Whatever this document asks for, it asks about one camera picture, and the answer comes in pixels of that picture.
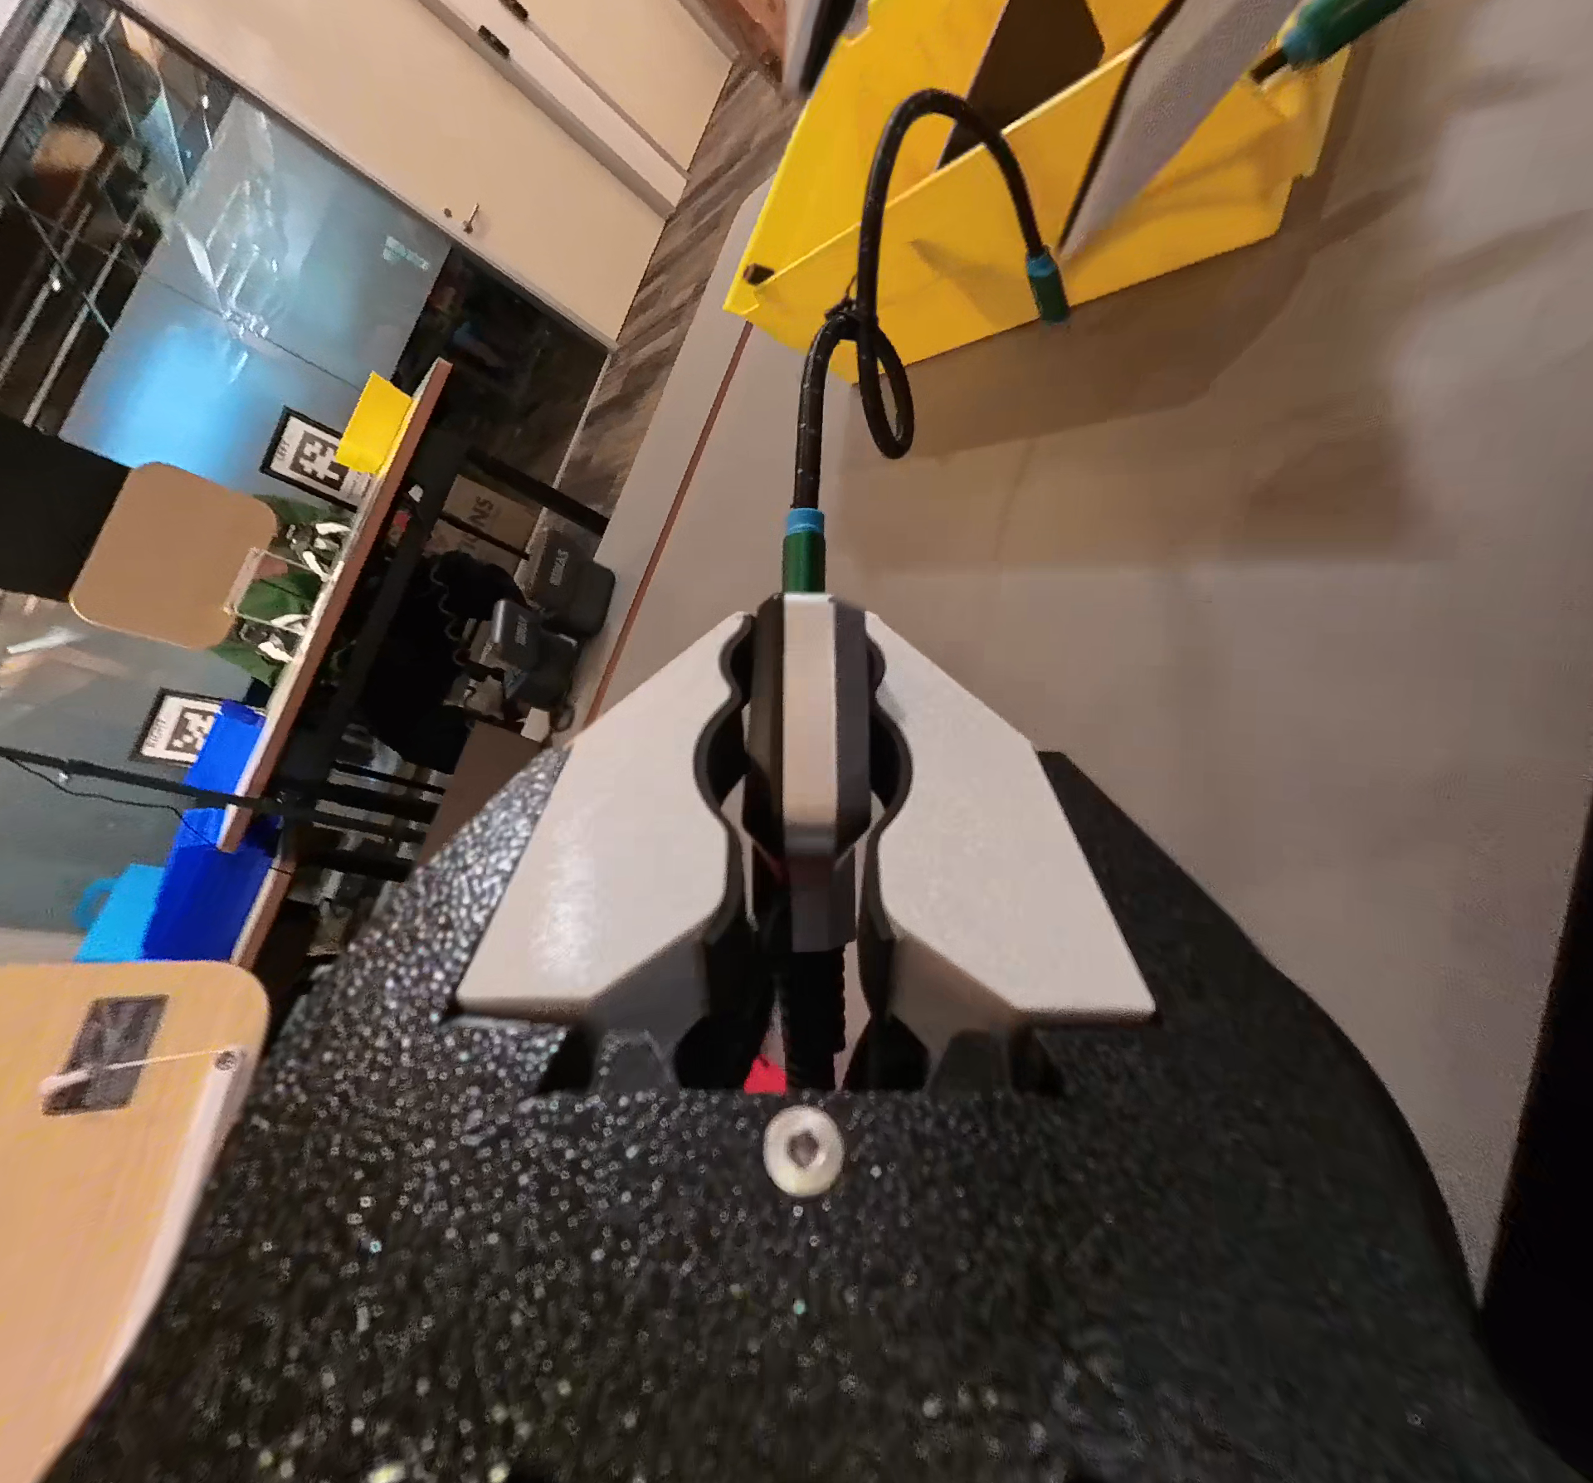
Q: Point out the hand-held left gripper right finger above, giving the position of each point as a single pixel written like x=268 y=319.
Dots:
x=1010 y=873

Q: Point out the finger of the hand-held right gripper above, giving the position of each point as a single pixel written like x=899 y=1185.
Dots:
x=1217 y=66

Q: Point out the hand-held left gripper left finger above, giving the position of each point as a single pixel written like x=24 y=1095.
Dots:
x=599 y=873

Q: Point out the dark blue plastic bin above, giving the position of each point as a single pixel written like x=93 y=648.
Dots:
x=229 y=774

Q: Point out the wood edged table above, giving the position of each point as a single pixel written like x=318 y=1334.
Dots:
x=359 y=555

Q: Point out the white grey gripper tool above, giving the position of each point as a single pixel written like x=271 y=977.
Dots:
x=300 y=541
x=276 y=634

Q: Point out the black framed marker sign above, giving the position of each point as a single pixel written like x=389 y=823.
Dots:
x=309 y=455
x=179 y=727

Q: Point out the small yellow plastic bin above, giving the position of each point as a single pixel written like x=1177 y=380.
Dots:
x=373 y=423

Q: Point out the wooden board on white stand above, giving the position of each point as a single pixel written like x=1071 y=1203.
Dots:
x=102 y=1233

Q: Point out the black monitor panel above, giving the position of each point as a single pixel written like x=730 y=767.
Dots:
x=56 y=511

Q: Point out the white cabinet doors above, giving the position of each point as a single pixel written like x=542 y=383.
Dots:
x=560 y=25

